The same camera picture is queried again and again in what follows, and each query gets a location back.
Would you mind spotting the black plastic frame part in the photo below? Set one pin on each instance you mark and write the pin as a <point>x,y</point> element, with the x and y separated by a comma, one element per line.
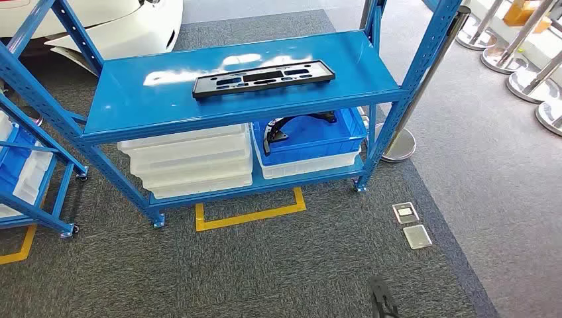
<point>263,79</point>

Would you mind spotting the blue metal shelf rack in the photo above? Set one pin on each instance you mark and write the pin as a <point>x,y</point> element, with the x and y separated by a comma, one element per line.
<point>35,213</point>
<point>131,101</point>

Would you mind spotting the blue plastic bin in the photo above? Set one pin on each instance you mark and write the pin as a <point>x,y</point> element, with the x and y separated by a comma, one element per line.
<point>13,167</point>
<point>316,145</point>

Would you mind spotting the yellow floor tape mark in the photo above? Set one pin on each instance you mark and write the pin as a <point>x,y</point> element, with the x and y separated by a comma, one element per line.
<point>24,248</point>
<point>250,217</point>

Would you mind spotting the black-topped chrome stanchion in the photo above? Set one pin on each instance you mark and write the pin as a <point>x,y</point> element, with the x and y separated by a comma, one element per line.
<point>401,147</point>

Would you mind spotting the open metal floor socket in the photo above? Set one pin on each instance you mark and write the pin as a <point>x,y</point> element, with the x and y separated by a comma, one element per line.
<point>405,213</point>

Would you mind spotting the closed metal floor socket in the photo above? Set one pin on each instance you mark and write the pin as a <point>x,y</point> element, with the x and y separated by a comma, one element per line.
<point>417,237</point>

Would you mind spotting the orange cardboard box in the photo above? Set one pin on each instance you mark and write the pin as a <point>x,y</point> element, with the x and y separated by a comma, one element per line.
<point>520,13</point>

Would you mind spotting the white low platform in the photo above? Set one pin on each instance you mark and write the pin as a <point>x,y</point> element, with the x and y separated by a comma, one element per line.
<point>540,48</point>

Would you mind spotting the black curved bracket part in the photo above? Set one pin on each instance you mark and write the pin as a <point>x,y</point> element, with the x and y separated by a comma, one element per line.
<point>274,134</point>

